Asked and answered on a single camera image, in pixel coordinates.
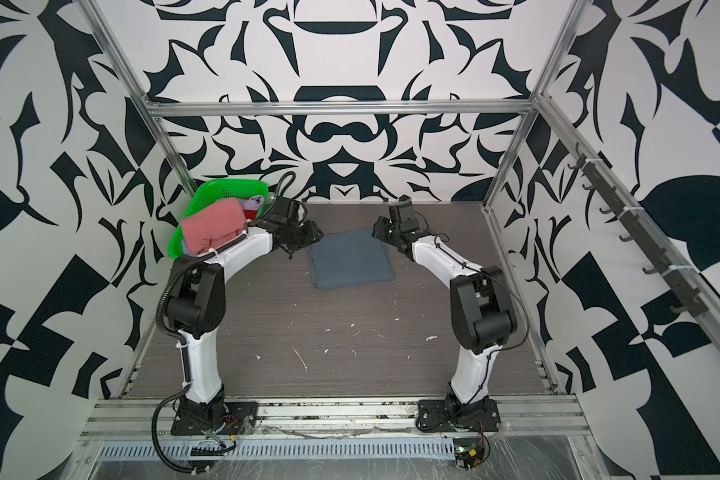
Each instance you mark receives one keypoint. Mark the small electronics board with wires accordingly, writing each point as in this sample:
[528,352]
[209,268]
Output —
[469,453]

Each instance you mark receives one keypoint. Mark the black wall hook rail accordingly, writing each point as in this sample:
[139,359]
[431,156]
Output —
[642,230]

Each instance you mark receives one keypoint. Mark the grey blue t shirt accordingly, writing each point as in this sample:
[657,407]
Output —
[349,259]

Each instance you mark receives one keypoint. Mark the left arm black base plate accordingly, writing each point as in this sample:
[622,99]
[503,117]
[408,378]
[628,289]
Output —
[228,418]

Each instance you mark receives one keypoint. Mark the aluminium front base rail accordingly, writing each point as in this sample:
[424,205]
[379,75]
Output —
[317,418]

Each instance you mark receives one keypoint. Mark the pink t shirt in basket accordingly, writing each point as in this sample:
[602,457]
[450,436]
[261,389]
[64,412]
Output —
[213,226]

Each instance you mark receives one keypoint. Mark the purple garment in basket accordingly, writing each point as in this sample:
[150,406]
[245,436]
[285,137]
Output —
[254,203]

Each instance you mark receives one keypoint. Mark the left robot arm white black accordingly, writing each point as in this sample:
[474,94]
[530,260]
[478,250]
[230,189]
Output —
[193,305]

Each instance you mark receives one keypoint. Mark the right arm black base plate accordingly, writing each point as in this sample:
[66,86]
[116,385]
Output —
[448,415]

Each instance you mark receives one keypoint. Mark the white slotted cable duct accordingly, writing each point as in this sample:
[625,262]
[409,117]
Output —
[317,449]

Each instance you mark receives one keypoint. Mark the aluminium frame left post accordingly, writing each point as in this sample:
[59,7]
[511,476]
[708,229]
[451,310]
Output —
[107,41]

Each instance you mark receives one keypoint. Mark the aluminium frame back crossbar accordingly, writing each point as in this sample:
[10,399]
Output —
[352,107]

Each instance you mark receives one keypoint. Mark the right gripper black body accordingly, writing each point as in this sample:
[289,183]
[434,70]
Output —
[387,232]

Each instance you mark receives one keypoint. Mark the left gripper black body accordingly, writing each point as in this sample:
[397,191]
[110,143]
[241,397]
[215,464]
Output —
[304,236]

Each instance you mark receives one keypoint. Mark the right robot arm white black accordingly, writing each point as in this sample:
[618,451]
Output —
[481,314]

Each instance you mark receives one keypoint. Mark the aluminium frame corner post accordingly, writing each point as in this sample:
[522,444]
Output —
[560,48]

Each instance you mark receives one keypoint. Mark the green plastic basket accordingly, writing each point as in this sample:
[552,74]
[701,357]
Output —
[217,189]

